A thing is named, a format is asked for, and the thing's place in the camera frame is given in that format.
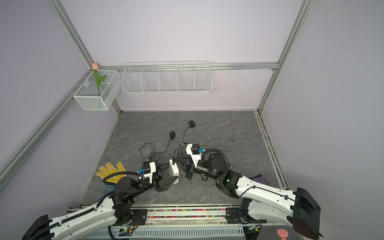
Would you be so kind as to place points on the white wire basket long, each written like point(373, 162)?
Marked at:
point(167, 77)

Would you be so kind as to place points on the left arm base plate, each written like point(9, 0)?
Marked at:
point(134, 217)

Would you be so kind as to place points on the pink purple toy shovel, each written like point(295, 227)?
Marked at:
point(261, 181)

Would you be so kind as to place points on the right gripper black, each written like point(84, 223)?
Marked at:
point(190, 169)

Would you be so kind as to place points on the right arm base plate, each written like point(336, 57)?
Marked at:
point(234, 216)

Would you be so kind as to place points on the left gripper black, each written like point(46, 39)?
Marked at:
point(158, 185)

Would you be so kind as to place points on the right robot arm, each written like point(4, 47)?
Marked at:
point(261, 203)

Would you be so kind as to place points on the black power brick far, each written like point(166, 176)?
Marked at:
point(192, 124)

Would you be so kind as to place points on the yellow work glove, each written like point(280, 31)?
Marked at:
point(109, 169)

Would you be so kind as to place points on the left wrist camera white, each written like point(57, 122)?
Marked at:
point(147, 171)

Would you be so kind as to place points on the artificial tulip flower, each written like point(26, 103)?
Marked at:
point(99, 79)

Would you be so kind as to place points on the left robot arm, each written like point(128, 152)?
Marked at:
point(113, 209)

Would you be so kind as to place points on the blue yellow toy rake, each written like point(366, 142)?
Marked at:
point(107, 189)

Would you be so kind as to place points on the white mesh basket small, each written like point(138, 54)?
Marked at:
point(87, 95)

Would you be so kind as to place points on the black power adapter plug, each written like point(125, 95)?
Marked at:
point(172, 135)

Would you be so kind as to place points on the black power cord tangled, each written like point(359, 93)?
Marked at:
point(152, 152)

